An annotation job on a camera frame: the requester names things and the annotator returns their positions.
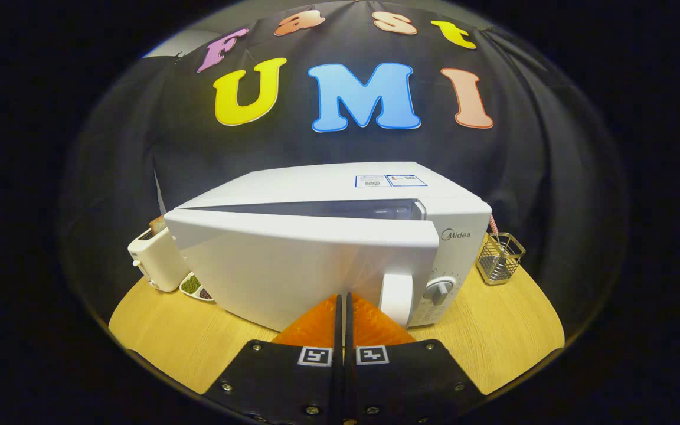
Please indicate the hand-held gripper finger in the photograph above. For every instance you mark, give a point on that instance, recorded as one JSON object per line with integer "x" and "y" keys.
{"x": 350, "y": 366}
{"x": 337, "y": 366}

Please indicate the white microwave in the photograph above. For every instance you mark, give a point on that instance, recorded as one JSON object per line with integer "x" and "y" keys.
{"x": 293, "y": 265}

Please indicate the white divided bean dish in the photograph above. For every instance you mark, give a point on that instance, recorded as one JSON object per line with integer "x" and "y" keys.
{"x": 193, "y": 286}

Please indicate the red striped straw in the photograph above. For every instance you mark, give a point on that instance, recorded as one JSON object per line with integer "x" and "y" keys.
{"x": 492, "y": 224}

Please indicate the white toaster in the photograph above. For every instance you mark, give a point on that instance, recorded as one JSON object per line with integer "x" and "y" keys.
{"x": 157, "y": 260}

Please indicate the brown toast slice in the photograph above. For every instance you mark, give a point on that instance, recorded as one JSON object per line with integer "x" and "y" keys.
{"x": 157, "y": 224}

